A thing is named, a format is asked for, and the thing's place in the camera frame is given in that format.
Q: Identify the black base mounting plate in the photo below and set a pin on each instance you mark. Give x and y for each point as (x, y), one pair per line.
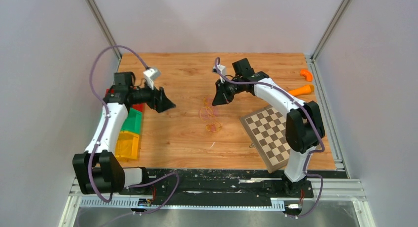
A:
(219, 187)

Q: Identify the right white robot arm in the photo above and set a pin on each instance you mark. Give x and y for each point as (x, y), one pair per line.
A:
(304, 129)

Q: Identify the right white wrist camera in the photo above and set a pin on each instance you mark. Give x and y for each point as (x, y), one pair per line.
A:
(221, 71)

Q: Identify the orange plastic carrot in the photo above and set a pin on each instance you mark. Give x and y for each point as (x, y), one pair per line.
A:
(304, 90)

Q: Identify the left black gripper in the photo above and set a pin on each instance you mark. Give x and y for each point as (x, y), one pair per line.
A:
(158, 101)

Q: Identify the green plastic bin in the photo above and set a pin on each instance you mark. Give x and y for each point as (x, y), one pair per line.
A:
(133, 122)

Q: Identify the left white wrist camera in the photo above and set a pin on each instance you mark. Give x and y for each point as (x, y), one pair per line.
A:
(150, 75)

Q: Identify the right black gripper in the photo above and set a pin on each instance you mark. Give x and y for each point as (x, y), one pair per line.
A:
(222, 97)

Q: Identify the orange curved pipe piece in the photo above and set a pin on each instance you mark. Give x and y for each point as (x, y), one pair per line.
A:
(306, 74)

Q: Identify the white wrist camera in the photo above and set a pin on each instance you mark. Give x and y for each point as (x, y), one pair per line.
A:
(221, 71)
(150, 75)

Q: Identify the red plastic bin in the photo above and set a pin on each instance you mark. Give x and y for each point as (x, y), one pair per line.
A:
(138, 106)

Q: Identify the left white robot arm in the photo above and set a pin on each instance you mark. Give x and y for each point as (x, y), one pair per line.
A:
(97, 169)

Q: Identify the yellow plastic bin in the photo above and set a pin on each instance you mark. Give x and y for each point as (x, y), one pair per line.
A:
(128, 146)

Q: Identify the wooden chessboard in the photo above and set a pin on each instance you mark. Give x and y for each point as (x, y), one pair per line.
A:
(266, 129)

